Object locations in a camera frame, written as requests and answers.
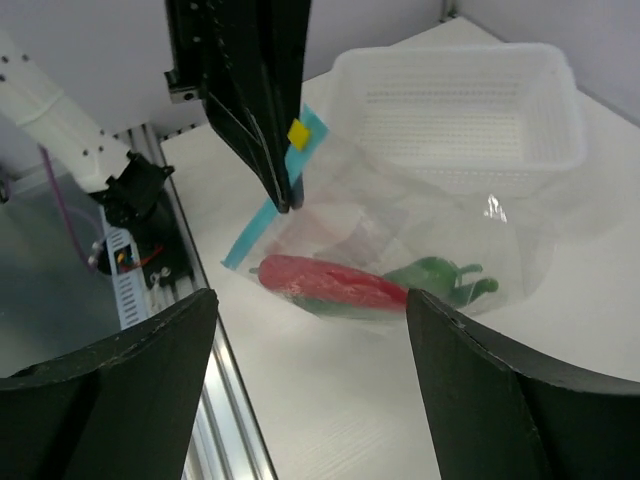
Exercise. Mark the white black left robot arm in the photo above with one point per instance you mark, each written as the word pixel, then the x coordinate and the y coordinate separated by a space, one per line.
pixel 102 166

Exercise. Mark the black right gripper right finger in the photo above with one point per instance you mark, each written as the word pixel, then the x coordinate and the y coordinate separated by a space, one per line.
pixel 498 409

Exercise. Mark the clear zip top bag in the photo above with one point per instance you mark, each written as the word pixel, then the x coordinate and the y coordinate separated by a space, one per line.
pixel 365 213

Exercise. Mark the white slotted cable duct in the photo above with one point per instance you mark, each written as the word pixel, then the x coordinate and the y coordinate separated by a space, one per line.
pixel 133 301

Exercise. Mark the white perforated plastic basket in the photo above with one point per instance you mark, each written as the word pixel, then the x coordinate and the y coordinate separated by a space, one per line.
pixel 504 117

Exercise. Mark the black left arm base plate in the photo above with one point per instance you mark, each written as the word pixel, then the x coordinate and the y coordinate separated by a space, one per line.
pixel 161 252

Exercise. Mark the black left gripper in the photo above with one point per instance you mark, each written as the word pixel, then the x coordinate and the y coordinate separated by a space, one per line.
pixel 256 51

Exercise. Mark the green fake chili pepper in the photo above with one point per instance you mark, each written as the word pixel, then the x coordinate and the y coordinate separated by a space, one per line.
pixel 438 276

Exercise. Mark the red fake chili pepper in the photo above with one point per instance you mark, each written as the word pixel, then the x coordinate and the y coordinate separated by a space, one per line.
pixel 299 278

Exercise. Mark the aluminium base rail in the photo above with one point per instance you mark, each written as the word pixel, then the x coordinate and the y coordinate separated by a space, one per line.
pixel 226 442

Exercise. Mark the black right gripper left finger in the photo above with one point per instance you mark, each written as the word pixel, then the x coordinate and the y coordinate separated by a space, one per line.
pixel 120 408

